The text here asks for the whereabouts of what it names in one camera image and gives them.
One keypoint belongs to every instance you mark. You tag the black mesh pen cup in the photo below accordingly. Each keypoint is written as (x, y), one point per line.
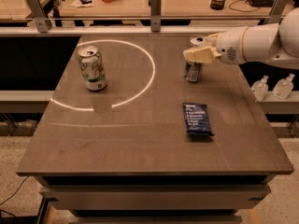
(217, 4)

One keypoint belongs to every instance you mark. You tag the silver blue redbull can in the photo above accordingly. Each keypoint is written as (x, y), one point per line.
(193, 71)

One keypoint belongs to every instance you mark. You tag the right metal bracket post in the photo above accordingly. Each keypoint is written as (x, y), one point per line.
(276, 12)

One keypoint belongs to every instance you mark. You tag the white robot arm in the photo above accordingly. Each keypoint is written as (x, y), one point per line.
(275, 44)

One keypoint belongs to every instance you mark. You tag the clear sanitizer bottle right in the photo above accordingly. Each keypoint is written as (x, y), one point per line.
(284, 87)

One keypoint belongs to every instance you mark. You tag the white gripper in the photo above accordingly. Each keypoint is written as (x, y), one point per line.
(230, 46)

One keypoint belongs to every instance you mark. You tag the metal bracket post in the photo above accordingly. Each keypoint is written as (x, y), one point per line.
(41, 19)
(155, 15)
(276, 12)

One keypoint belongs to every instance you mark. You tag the left metal bracket post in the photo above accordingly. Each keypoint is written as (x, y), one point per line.
(41, 19)

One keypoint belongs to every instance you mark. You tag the clear sanitizer bottle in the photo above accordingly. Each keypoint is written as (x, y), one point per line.
(284, 87)
(260, 88)

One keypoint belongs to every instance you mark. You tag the blue rxbar blueberry wrapper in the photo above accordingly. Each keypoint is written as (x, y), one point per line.
(196, 119)

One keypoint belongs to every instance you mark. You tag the green white soda can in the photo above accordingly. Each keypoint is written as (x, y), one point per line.
(92, 68)

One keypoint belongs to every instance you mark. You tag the middle metal bracket post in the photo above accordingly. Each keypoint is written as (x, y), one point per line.
(155, 15)

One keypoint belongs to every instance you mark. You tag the clear sanitizer bottle left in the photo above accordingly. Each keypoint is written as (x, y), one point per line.
(260, 88)

